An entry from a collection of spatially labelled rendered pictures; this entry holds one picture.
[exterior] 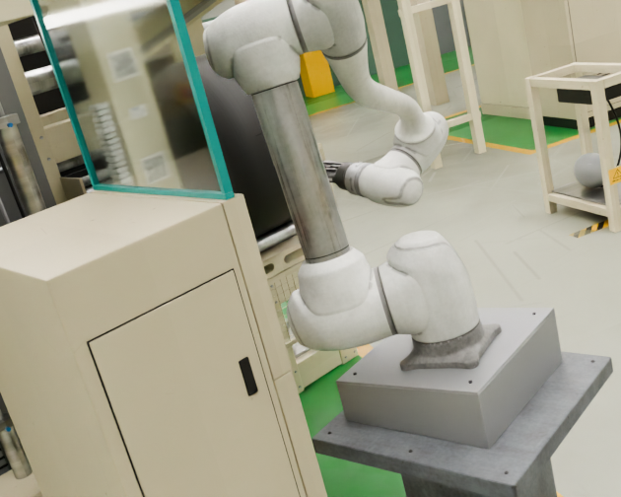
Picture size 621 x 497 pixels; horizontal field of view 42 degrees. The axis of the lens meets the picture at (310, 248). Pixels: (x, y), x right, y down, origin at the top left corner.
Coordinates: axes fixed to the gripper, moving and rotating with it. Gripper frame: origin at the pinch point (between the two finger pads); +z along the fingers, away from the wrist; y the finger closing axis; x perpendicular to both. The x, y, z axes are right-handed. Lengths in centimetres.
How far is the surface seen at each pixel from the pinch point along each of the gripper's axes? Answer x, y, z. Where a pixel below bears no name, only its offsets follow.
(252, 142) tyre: -10.5, 12.4, 5.1
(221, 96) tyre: -23.1, 13.8, 13.8
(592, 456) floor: 104, -48, -61
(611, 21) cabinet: 59, -446, 156
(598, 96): 44, -222, 37
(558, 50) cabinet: 75, -415, 182
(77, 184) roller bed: 3, 39, 65
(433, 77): 138, -518, 400
